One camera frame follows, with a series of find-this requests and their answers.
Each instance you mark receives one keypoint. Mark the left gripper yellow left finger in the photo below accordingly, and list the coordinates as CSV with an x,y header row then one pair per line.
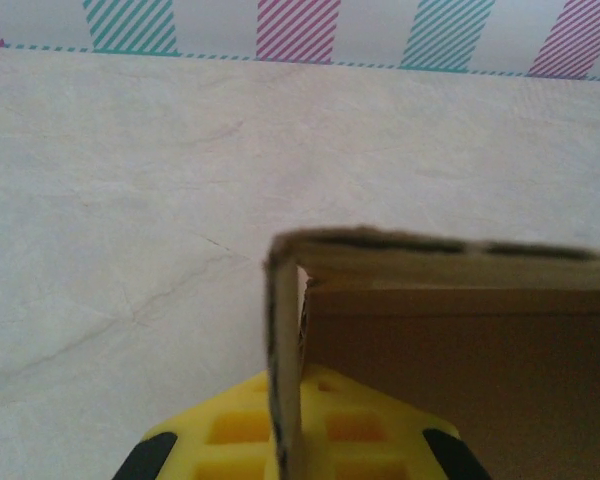
x,y
230,430

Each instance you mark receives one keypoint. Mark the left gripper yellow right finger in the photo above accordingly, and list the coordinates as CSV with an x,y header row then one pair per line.
x,y
360,430

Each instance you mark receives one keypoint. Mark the brown cardboard box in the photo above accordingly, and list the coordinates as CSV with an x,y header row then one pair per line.
x,y
480,375

